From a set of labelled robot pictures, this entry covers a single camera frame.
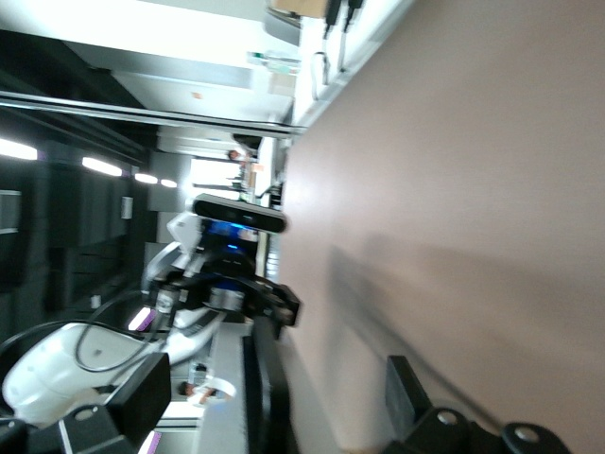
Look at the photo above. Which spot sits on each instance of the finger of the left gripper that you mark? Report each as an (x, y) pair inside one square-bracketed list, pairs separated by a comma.
[(283, 307), (167, 295)]

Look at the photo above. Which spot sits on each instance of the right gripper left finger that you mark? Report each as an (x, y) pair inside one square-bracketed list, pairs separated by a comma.
[(94, 430)]

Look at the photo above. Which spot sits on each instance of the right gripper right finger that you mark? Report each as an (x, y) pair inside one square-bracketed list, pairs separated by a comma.
[(425, 435)]

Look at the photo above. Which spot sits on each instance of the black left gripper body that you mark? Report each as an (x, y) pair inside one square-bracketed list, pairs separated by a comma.
[(227, 284)]

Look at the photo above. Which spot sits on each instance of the white notched board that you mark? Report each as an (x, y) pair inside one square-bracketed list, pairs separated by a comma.
[(222, 378)]

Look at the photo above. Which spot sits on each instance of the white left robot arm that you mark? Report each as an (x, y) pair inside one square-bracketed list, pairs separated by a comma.
[(47, 378)]

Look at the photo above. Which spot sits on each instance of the person in white shirt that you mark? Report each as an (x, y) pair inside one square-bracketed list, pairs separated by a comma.
[(235, 155), (208, 393)]

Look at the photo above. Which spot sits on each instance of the ceiling light strip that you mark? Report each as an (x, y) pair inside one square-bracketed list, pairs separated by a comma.
[(101, 166), (16, 150), (145, 178), (168, 182)]

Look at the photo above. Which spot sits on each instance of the checkerboard calibration board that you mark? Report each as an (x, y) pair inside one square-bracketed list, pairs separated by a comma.
[(9, 212)]

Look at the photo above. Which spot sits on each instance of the brown table cover sheet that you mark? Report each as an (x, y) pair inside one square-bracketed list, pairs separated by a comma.
[(449, 189)]

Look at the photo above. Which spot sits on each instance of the brown cardboard box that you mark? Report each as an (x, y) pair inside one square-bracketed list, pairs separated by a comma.
[(298, 5)]

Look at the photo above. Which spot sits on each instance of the black left camera mount bracket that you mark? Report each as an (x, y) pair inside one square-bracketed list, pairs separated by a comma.
[(227, 232)]

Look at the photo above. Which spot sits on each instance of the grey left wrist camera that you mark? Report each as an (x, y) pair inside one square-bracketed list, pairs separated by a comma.
[(241, 213)]

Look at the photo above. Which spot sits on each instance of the small white wall sign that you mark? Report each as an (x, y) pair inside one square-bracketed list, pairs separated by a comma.
[(126, 207)]

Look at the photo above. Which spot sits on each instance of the aluminium frame beam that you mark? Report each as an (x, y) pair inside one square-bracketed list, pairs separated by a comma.
[(142, 113)]

